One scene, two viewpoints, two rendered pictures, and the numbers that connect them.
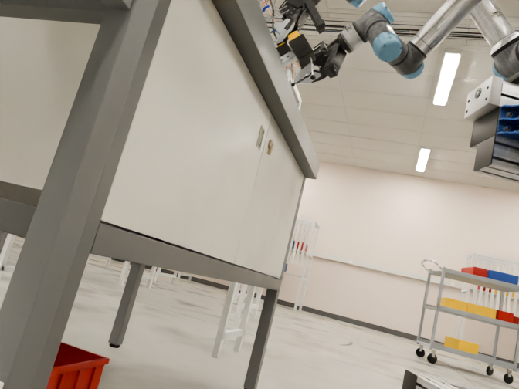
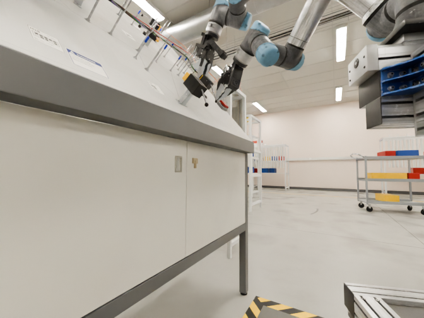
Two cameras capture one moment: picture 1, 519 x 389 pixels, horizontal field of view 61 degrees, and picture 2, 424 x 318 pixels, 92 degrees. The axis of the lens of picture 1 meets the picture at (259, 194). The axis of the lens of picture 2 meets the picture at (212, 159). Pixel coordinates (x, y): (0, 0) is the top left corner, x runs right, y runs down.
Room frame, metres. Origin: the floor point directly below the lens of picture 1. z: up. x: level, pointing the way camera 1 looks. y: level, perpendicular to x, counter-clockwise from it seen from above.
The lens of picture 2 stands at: (0.41, -0.22, 0.69)
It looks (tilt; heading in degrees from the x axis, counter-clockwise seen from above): 4 degrees up; 13
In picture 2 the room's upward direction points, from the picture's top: straight up
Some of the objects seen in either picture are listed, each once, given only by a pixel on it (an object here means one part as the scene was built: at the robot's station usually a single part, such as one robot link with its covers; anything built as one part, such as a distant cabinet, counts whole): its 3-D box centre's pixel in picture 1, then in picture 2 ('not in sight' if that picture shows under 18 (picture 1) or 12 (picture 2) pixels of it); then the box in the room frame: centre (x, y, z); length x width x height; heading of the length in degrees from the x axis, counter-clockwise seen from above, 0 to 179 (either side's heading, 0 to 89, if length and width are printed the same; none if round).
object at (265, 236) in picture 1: (275, 210); (222, 191); (1.34, -0.06, 0.60); 0.55 x 0.03 x 0.39; 163
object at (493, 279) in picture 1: (463, 316); (383, 180); (4.77, -2.45, 0.54); 0.99 x 0.50 x 1.08; 83
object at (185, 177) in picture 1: (212, 148); (109, 211); (0.81, 0.11, 0.60); 0.55 x 0.02 x 0.39; 163
